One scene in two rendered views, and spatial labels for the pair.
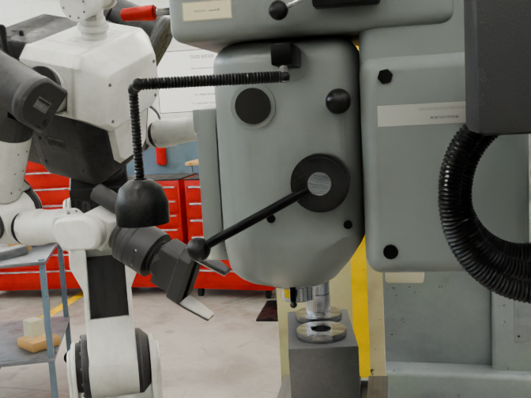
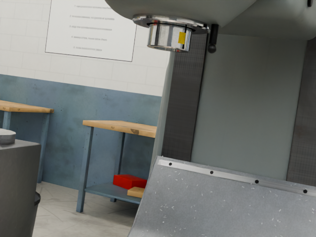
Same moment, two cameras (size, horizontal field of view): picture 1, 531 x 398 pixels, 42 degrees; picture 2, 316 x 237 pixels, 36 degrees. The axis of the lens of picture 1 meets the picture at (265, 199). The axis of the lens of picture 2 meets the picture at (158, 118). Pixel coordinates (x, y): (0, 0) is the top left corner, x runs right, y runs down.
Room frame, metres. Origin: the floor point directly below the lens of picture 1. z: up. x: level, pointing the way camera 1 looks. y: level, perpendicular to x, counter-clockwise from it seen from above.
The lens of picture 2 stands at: (0.82, 0.48, 1.23)
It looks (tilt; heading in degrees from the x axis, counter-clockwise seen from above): 3 degrees down; 284
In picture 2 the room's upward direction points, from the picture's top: 8 degrees clockwise
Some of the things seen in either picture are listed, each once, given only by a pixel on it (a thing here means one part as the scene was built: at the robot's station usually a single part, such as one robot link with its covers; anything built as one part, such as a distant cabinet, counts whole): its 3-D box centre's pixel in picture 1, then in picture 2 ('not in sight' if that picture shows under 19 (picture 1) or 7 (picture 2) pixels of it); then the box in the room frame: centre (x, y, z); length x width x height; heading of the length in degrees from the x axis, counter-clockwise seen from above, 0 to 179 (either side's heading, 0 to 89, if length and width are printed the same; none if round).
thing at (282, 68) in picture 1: (287, 64); not in sight; (0.81, -0.03, 1.60); 0.08 x 0.02 x 0.04; 170
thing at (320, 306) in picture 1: (318, 297); not in sight; (1.30, -0.09, 1.18); 0.05 x 0.05 x 0.06
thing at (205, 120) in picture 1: (214, 184); not in sight; (0.97, 0.07, 1.45); 0.04 x 0.04 x 0.21; 80
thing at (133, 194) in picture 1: (141, 200); not in sight; (0.94, 0.17, 1.43); 0.07 x 0.07 x 0.06
